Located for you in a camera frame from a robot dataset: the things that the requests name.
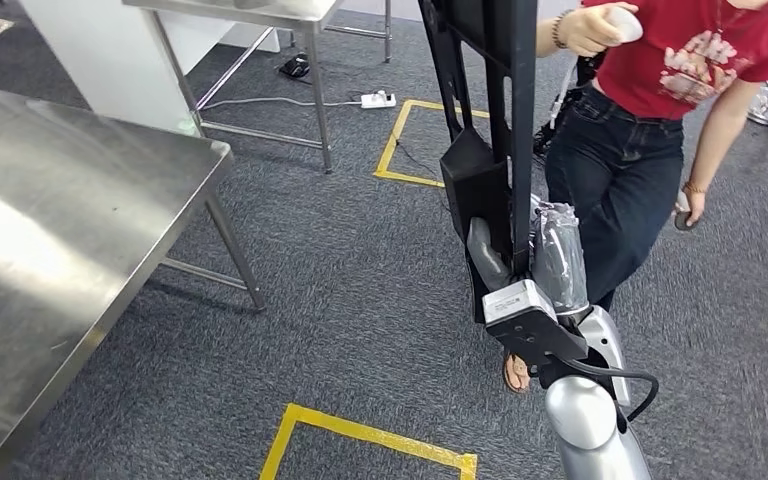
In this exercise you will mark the person's left hand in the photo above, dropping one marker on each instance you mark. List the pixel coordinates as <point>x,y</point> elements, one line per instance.
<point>694,204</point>

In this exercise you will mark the person's right hand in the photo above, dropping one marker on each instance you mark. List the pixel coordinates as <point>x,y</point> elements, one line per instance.
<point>586,30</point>

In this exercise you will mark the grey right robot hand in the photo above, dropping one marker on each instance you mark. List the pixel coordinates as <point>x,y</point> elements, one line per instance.
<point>559,258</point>

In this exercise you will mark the white handheld device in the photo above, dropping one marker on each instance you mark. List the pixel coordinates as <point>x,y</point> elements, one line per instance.
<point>628,25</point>

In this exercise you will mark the long black plastic panel part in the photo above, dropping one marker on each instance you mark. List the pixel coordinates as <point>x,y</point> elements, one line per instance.
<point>477,179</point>

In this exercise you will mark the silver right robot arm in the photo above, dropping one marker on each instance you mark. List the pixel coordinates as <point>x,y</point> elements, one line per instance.
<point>589,424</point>

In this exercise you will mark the stainless steel workbench table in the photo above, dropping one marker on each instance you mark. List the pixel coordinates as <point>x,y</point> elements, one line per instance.
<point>59,232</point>
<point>258,6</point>

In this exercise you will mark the person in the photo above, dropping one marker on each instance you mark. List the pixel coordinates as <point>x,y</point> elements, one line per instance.
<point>622,166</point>

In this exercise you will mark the brown sandal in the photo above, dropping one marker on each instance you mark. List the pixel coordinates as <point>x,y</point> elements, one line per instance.
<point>516,374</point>

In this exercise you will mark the white power strip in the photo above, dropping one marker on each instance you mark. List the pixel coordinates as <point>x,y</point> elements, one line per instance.
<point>377,100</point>

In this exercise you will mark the black power adapter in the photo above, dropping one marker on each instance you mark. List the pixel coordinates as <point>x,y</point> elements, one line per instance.
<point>296,66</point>

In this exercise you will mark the white cabinet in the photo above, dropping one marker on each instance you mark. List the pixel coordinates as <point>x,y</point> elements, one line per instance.
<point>126,66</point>

